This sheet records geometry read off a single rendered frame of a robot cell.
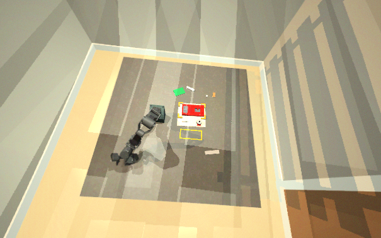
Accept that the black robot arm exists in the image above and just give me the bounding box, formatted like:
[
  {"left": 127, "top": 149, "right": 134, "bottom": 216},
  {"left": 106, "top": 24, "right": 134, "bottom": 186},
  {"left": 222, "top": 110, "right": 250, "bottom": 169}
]
[{"left": 120, "top": 106, "right": 161, "bottom": 165}]

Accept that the green flat rectangle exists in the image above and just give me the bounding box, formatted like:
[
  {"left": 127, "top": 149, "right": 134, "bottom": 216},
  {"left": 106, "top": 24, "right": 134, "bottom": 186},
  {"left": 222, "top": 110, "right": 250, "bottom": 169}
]
[{"left": 173, "top": 88, "right": 185, "bottom": 96}]

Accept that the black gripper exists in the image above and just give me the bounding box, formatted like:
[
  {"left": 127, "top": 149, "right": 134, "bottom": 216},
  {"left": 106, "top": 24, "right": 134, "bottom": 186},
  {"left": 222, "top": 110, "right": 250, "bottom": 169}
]
[{"left": 110, "top": 153, "right": 139, "bottom": 165}]

